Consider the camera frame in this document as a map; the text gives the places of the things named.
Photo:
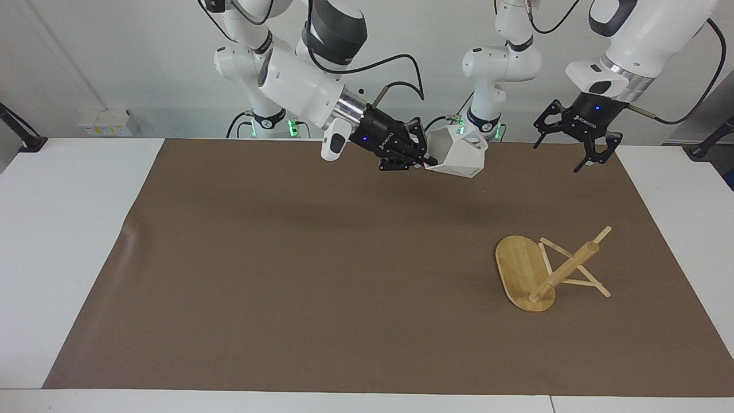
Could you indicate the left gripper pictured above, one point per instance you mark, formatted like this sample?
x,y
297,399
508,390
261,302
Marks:
x,y
593,117

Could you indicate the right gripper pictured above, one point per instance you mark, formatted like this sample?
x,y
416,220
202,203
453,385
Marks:
x,y
383,135

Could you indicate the white faceted cup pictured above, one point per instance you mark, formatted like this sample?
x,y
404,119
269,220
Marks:
x,y
459,152

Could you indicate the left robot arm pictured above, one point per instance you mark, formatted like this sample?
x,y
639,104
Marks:
x,y
648,40

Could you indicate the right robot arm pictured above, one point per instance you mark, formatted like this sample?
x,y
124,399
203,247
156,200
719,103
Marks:
x,y
298,80

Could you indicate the wooden cup rack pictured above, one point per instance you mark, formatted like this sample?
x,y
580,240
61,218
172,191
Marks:
x,y
524,272

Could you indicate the black stand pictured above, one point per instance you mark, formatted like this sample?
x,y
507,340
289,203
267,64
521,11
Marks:
x,y
708,142
26,137

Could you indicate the white wall socket box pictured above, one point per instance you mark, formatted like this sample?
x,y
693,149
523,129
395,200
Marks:
x,y
106,123

